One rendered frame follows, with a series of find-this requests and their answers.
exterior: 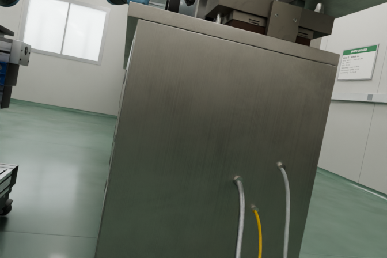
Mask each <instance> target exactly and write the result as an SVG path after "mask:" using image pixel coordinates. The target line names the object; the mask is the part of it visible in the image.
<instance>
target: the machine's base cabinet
mask: <svg viewBox="0 0 387 258"><path fill-rule="evenodd" d="M336 73H337V67H336V66H332V65H328V64H324V63H320V62H315V61H312V60H307V59H303V58H299V57H295V56H291V55H286V54H282V53H279V52H274V51H270V50H265V49H262V48H257V47H253V46H250V45H246V44H241V43H236V42H233V41H229V40H224V39H220V38H217V37H212V36H207V35H203V34H200V33H196V32H191V31H186V30H183V29H179V28H175V27H171V26H167V25H162V24H158V23H154V22H150V21H146V20H141V19H138V22H137V25H136V30H135V35H134V39H133V42H132V46H131V51H130V55H129V59H128V63H127V68H126V73H125V75H124V80H123V88H122V95H121V99H120V104H119V111H118V115H117V121H116V125H115V132H114V136H113V142H112V151H111V155H110V159H109V169H108V176H107V179H106V183H105V189H104V191H105V194H104V201H103V208H102V212H101V219H100V226H99V230H98V237H97V244H96V251H95V255H94V258H234V254H235V248H236V239H237V230H238V217H239V195H238V188H237V186H236V185H235V184H234V183H233V179H234V178H235V177H236V176H240V177H242V178H243V180H244V183H243V187H244V194H245V223H244V235H243V241H242V250H241V258H258V256H259V232H258V225H257V220H256V216H255V214H254V213H253V212H251V207H252V206H256V207H257V208H258V209H259V212H258V215H259V218H260V224H261V234H262V254H261V258H283V246H284V230H285V222H286V189H285V183H284V178H283V175H282V172H281V171H279V170H278V169H277V165H278V164H279V163H281V164H284V165H285V166H286V168H285V172H286V174H287V178H288V181H289V189H290V224H289V240H288V251H287V258H299V253H300V249H301V244H302V239H303V233H304V230H305V224H306V219H307V216H308V210H309V205H310V199H311V196H312V190H313V185H314V179H315V176H316V171H317V165H318V160H319V156H320V151H321V146H322V142H323V137H324V132H325V126H326V123H327V117H328V112H329V107H330V103H331V98H332V92H333V87H334V84H335V78H336Z"/></svg>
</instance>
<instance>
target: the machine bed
mask: <svg viewBox="0 0 387 258"><path fill-rule="evenodd" d="M138 19H141V20H146V21H150V22H154V23H158V24H162V25H167V26H171V27H175V28H179V29H183V30H186V31H191V32H196V33H200V34H203V35H207V36H212V37H217V38H220V39H224V40H229V41H233V42H236V43H241V44H246V45H250V46H253V47H257V48H262V49H265V50H270V51H274V52H279V53H282V54H286V55H291V56H295V57H299V58H303V59H307V60H312V61H315V62H320V63H324V64H327V65H332V66H336V67H338V64H339V59H340V54H337V53H334V52H329V51H325V50H321V49H318V48H313V47H309V46H306V45H302V44H297V43H293V42H290V41H286V40H282V39H277V38H274V37H270V36H266V35H261V34H258V33H254V32H250V31H246V30H243V29H238V28H234V27H231V26H227V25H222V24H218V23H215V22H211V21H207V20H202V19H199V18H195V17H191V16H186V15H183V14H179V13H175V12H171V11H168V10H164V9H159V8H156V7H152V6H147V5H143V4H140V3H136V2H131V1H130V3H129V6H128V13H127V25H126V40H125V49H124V65H123V69H126V68H127V63H128V59H129V55H130V51H131V46H132V42H133V39H134V35H135V30H136V25H137V22H138Z"/></svg>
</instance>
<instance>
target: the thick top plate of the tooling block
mask: <svg viewBox="0 0 387 258"><path fill-rule="evenodd" d="M272 1H277V0H208V1H207V6H206V12H205V16H206V17H210V18H214V19H217V13H223V14H224V16H226V15H227V14H229V13H230V12H232V11H233V10H236V11H239V12H244V13H248V14H252V15H254V16H259V17H262V18H267V19H268V14H269V10H270V4H271V2H272ZM278 2H281V1H278ZM282 3H284V2H282ZM286 4H288V3H286ZM288 5H291V4H288ZM292 6H295V5H292ZM296 7H299V6H296ZM300 8H302V7H300ZM224 16H223V17H224ZM334 20H335V17H333V16H329V15H327V14H323V13H319V12H315V11H312V10H309V9H305V8H302V11H301V17H300V21H299V26H298V27H300V28H303V29H308V30H310V31H314V33H313V38H312V39H317V38H320V37H324V36H329V35H331V34H332V29H333V23H334Z"/></svg>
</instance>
